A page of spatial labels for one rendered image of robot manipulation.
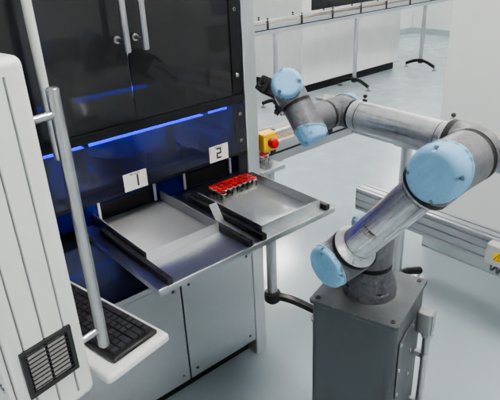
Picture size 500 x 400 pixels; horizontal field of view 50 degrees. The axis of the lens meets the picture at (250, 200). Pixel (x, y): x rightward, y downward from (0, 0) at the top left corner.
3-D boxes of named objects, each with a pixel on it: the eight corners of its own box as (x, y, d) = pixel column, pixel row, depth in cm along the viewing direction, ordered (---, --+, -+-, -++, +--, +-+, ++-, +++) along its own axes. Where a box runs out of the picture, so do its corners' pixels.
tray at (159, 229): (94, 223, 179) (93, 213, 178) (161, 199, 194) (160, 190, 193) (148, 263, 156) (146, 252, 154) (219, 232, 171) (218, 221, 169)
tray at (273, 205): (198, 201, 191) (198, 192, 190) (254, 180, 206) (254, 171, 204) (262, 236, 167) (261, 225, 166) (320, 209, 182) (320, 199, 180)
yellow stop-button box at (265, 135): (252, 148, 214) (251, 131, 211) (266, 144, 218) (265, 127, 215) (265, 153, 209) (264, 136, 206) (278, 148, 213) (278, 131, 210)
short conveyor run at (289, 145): (245, 175, 220) (244, 139, 213) (221, 166, 231) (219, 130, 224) (355, 135, 259) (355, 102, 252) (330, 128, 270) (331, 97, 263)
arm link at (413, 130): (527, 122, 112) (341, 82, 145) (501, 136, 105) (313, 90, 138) (516, 174, 117) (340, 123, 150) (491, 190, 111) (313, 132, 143)
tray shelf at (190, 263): (81, 233, 177) (80, 228, 177) (244, 173, 217) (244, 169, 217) (159, 296, 144) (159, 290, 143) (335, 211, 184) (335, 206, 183)
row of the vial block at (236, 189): (215, 201, 190) (214, 190, 188) (254, 186, 200) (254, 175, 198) (219, 204, 188) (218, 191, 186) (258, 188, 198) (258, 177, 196)
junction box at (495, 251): (482, 262, 225) (486, 243, 222) (489, 257, 228) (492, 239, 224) (511, 273, 217) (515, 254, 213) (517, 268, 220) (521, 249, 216)
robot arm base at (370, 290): (404, 283, 157) (406, 254, 153) (385, 311, 146) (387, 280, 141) (355, 269, 164) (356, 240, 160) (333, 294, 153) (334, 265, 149)
